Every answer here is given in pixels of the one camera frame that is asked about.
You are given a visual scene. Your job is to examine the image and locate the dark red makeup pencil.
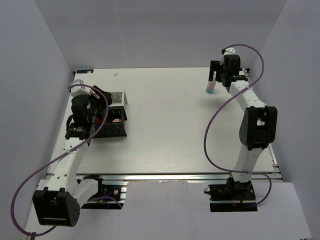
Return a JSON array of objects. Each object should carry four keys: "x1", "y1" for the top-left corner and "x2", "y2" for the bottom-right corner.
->
[{"x1": 95, "y1": 118, "x2": 102, "y2": 124}]

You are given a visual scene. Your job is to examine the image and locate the white pink blue bottle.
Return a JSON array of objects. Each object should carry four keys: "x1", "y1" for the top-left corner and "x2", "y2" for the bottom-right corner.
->
[{"x1": 205, "y1": 80, "x2": 217, "y2": 94}]

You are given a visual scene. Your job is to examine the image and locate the pink round puff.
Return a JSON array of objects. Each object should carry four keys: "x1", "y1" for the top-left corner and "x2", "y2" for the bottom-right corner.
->
[{"x1": 112, "y1": 118, "x2": 122, "y2": 123}]

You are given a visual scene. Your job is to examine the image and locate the wooden stick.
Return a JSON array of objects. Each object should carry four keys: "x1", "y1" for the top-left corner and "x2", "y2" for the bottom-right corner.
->
[{"x1": 89, "y1": 89, "x2": 100, "y2": 99}]

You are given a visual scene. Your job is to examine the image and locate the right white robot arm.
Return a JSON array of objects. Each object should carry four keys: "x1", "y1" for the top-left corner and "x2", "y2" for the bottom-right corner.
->
[{"x1": 209, "y1": 51, "x2": 278, "y2": 200}]

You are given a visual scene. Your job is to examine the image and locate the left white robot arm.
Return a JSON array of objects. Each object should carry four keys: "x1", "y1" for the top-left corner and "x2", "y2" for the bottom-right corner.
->
[{"x1": 32, "y1": 82, "x2": 112, "y2": 227}]

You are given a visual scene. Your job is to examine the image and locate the black mesh organizer box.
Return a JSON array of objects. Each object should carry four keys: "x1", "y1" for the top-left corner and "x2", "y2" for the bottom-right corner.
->
[{"x1": 94, "y1": 106, "x2": 128, "y2": 138}]

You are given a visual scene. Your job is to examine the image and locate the white mesh organizer box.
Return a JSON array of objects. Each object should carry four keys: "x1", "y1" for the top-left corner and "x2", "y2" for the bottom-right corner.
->
[{"x1": 110, "y1": 90, "x2": 128, "y2": 107}]

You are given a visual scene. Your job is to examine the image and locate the left blue table label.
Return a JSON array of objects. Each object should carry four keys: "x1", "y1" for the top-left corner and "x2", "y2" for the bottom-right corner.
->
[{"x1": 76, "y1": 69, "x2": 94, "y2": 74}]

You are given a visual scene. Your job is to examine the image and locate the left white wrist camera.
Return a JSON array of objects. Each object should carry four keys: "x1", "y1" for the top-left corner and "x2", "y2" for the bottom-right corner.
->
[{"x1": 69, "y1": 79, "x2": 90, "y2": 98}]

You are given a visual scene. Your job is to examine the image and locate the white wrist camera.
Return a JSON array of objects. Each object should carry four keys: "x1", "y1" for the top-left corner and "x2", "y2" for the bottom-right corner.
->
[
  {"x1": 69, "y1": 79, "x2": 90, "y2": 98},
  {"x1": 221, "y1": 47, "x2": 236, "y2": 56}
]

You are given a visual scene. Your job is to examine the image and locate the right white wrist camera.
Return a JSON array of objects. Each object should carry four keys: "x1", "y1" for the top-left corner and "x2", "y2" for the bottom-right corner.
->
[{"x1": 221, "y1": 47, "x2": 236, "y2": 56}]

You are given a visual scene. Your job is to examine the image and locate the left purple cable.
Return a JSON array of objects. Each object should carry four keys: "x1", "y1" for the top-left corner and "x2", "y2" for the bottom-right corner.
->
[{"x1": 10, "y1": 84, "x2": 125, "y2": 237}]

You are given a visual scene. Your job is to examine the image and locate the purple cable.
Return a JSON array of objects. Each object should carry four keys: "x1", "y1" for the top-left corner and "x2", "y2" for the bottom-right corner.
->
[
  {"x1": 10, "y1": 84, "x2": 125, "y2": 237},
  {"x1": 204, "y1": 44, "x2": 273, "y2": 207}
]

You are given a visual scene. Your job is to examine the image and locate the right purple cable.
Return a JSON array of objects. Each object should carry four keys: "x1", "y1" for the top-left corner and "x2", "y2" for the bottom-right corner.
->
[{"x1": 204, "y1": 44, "x2": 273, "y2": 207}]

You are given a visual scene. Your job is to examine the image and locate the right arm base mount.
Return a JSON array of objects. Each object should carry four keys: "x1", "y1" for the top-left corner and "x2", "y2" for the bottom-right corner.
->
[{"x1": 203, "y1": 184, "x2": 258, "y2": 213}]

